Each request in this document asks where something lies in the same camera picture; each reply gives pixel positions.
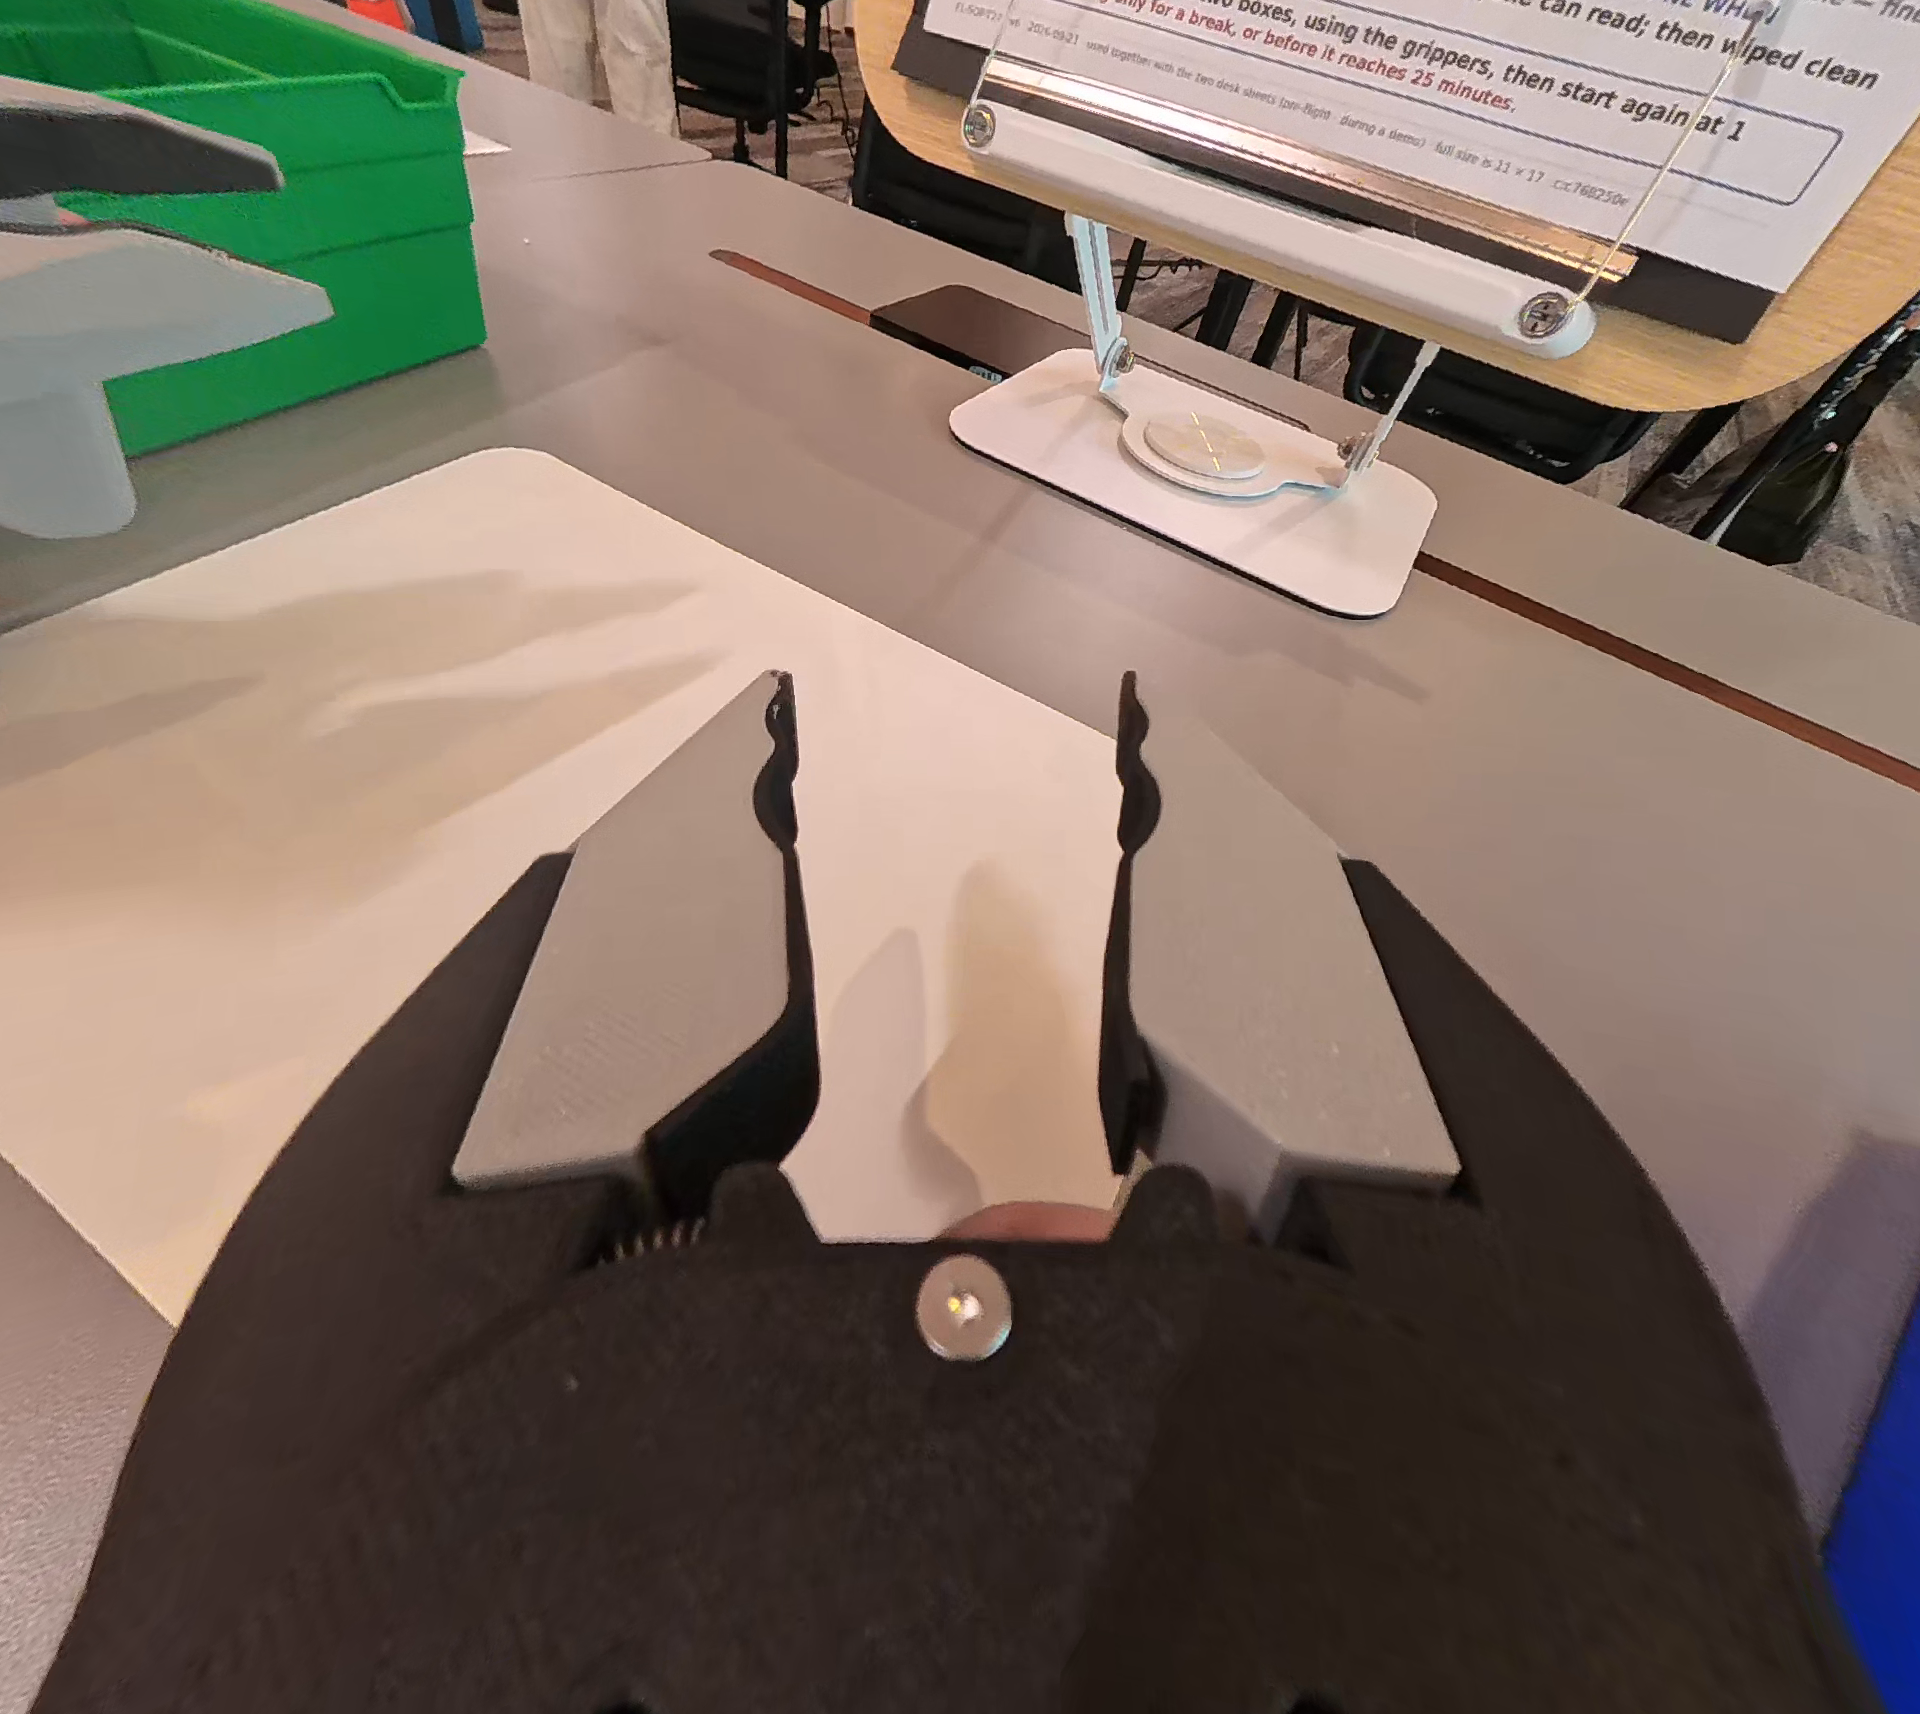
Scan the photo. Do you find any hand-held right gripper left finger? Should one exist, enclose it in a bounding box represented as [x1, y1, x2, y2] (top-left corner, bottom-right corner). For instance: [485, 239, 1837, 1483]
[452, 669, 821, 1192]

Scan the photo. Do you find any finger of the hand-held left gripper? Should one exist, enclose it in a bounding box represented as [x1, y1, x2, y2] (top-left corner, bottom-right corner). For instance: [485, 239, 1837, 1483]
[0, 219, 335, 539]
[0, 78, 288, 202]

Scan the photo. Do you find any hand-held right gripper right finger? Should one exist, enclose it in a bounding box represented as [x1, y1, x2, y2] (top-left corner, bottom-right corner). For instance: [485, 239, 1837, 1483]
[1098, 672, 1462, 1239]

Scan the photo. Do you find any green plastic bin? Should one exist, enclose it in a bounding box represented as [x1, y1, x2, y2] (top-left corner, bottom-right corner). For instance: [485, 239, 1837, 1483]
[0, 0, 492, 459]

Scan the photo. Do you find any white whiteboard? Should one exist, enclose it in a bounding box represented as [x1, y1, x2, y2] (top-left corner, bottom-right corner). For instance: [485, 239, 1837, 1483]
[947, 345, 1439, 619]
[0, 447, 1146, 1330]

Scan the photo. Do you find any blue plastic bin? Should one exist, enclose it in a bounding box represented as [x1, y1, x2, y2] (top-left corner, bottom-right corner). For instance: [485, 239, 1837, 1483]
[1818, 1293, 1920, 1714]

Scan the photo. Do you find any dark wooden stand base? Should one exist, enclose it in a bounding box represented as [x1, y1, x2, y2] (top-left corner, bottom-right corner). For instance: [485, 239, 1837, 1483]
[868, 283, 1099, 381]

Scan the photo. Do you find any dark bag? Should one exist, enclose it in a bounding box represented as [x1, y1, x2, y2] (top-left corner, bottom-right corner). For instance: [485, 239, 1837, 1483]
[1691, 304, 1920, 570]

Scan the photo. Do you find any instruction poster board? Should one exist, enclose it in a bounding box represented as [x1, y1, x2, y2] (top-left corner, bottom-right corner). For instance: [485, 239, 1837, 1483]
[849, 0, 1920, 502]

